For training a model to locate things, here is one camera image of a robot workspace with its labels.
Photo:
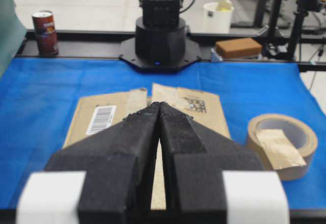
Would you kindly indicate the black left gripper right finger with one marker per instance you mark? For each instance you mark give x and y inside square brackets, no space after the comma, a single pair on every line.
[212,179]

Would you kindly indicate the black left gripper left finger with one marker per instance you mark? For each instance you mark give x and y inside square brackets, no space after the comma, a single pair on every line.
[98,179]

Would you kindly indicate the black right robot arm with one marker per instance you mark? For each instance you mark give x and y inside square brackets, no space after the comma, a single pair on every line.
[160,42]

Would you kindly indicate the brown cardboard box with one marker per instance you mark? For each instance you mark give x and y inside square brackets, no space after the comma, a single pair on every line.
[96,113]

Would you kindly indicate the brown packing tape roll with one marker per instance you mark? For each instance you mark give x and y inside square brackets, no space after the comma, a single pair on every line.
[284,144]

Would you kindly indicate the blue table cloth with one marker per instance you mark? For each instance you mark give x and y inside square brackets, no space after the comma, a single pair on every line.
[39,97]

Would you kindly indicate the brown cork block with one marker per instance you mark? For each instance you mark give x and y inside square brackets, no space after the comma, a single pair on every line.
[238,48]

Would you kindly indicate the white bucket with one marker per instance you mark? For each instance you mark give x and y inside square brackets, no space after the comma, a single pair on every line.
[217,17]

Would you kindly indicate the red snack can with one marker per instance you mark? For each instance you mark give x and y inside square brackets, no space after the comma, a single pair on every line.
[45,32]

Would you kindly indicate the green backdrop sheet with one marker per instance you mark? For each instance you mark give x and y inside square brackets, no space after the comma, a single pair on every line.
[13,33]

